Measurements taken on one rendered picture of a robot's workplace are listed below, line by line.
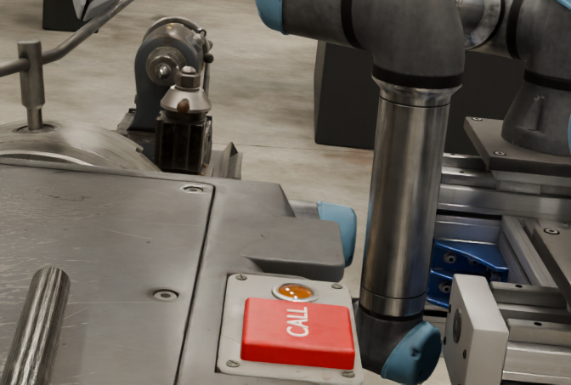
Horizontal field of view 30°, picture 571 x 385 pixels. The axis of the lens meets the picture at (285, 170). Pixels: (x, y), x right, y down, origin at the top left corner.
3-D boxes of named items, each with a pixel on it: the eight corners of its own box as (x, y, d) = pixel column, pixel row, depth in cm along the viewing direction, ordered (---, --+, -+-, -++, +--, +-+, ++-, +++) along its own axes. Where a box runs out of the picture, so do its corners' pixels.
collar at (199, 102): (209, 116, 162) (211, 96, 161) (157, 110, 162) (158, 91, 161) (212, 104, 170) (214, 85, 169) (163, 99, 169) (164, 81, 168)
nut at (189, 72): (199, 92, 163) (200, 70, 162) (172, 89, 163) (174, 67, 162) (200, 87, 167) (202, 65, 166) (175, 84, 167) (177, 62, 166)
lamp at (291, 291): (312, 310, 64) (313, 297, 64) (277, 307, 64) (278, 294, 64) (310, 296, 66) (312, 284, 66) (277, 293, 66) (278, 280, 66)
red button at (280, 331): (352, 385, 56) (356, 350, 56) (238, 375, 56) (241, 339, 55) (345, 336, 62) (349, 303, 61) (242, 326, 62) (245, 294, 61)
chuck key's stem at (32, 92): (41, 161, 102) (31, 42, 98) (21, 160, 102) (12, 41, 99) (53, 156, 103) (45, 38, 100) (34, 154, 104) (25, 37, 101)
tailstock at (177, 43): (202, 185, 213) (214, 41, 205) (104, 176, 213) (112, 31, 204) (212, 145, 242) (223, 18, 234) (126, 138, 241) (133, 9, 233)
